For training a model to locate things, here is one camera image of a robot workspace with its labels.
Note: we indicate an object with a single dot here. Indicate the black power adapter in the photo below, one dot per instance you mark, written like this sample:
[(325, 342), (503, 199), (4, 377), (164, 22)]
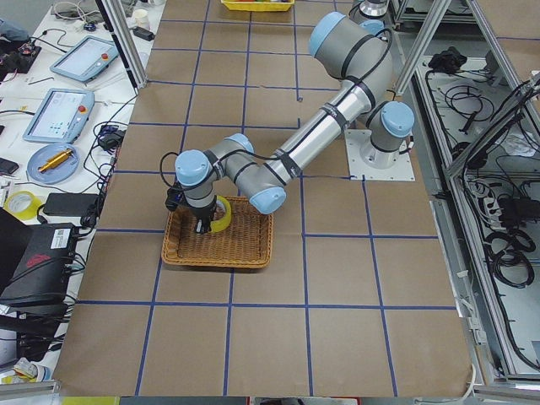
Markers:
[(69, 204)]

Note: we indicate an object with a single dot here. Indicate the brown wicker basket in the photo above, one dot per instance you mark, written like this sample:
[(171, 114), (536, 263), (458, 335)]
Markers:
[(246, 243)]

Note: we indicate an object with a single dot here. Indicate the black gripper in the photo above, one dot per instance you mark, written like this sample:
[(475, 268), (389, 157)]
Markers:
[(203, 213)]

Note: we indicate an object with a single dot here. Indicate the blue plate with brass part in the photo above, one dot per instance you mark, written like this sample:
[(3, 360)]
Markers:
[(53, 163)]

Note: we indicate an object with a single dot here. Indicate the teach pendant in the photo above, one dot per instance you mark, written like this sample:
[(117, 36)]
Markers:
[(86, 60), (61, 116)]

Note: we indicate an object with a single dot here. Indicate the black computer box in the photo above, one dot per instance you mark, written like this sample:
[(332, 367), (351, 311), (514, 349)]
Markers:
[(34, 261)]

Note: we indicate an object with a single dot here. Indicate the teach pendant near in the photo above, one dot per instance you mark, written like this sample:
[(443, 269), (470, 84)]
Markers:
[(61, 116)]

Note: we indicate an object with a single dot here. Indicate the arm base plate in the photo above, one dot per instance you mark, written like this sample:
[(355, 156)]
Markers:
[(366, 163)]

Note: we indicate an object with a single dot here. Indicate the aluminium frame post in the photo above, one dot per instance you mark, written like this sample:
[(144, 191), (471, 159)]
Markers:
[(114, 17)]

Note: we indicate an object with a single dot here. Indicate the teach pendant far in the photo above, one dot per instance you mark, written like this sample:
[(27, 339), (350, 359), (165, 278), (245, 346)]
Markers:
[(86, 60)]

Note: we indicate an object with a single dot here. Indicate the spare yellow tape roll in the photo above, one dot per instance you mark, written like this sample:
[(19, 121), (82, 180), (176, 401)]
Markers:
[(22, 205)]

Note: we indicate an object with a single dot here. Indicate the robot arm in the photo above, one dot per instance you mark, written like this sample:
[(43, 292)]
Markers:
[(361, 61), (369, 14)]

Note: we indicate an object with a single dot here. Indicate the yellow plastic basket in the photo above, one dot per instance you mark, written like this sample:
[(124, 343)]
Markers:
[(258, 6)]

